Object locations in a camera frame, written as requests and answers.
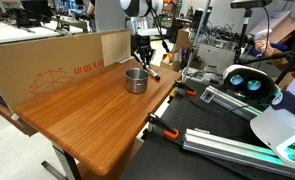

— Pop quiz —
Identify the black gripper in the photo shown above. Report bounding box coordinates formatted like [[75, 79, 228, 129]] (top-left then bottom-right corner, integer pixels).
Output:
[[130, 33, 155, 68]]

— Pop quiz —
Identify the black marker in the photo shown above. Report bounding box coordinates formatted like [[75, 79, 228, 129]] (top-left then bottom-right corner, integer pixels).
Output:
[[144, 64, 162, 81]]

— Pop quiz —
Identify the white VR controller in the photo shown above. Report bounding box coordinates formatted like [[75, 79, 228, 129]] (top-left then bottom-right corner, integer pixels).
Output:
[[252, 28, 274, 51]]

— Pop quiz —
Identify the silver metal pot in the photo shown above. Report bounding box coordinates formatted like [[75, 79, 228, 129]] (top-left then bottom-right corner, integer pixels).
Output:
[[125, 67, 150, 94]]

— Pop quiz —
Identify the person's hand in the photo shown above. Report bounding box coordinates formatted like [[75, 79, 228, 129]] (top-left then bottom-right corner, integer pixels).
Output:
[[254, 39, 277, 58]]

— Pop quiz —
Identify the open cardboard box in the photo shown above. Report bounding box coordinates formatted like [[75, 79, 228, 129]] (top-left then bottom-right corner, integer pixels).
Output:
[[160, 28, 192, 72]]

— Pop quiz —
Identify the orange black bar clamp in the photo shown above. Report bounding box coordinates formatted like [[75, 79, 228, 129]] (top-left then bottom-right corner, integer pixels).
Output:
[[144, 112, 181, 141], [172, 80, 198, 98]]

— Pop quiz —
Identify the silver metal pole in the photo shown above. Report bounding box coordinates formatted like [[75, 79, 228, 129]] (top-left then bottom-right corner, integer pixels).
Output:
[[183, 0, 212, 82]]

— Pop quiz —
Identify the grey storage bin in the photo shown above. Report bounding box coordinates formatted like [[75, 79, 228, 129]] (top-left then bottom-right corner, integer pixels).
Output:
[[196, 43, 237, 75]]

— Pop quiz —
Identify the black perforated optical board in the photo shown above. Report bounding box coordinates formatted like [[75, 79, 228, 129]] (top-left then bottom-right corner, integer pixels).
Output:
[[120, 79, 295, 180]]

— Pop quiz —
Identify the large printed cardboard sheet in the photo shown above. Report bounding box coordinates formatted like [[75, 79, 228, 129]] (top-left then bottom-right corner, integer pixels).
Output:
[[0, 28, 132, 113]]

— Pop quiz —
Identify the white VR headset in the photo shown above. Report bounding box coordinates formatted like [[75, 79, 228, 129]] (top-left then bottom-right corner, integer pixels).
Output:
[[222, 64, 280, 102]]

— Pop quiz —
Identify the metal table leg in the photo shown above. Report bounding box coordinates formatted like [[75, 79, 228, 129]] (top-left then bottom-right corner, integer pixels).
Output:
[[41, 143, 85, 180]]

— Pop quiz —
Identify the white workbench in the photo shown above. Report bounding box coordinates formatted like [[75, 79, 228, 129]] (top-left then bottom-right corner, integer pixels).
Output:
[[0, 21, 85, 46]]

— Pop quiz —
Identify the flat cardboard piece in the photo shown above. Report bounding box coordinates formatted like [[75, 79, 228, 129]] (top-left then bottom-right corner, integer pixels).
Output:
[[249, 9, 295, 45]]

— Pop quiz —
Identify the short aluminium profile rail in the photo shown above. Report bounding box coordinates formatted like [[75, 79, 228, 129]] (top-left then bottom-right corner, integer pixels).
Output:
[[200, 85, 272, 122]]

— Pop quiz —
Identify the black camera stand pole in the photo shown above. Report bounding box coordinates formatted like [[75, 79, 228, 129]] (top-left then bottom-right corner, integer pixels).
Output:
[[233, 8, 253, 65]]

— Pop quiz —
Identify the black camera on stand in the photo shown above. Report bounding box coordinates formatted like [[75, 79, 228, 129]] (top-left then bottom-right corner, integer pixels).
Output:
[[230, 0, 274, 10]]

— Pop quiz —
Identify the long aluminium profile rail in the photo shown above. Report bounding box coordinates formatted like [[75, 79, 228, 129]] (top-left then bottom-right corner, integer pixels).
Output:
[[182, 127, 295, 180]]

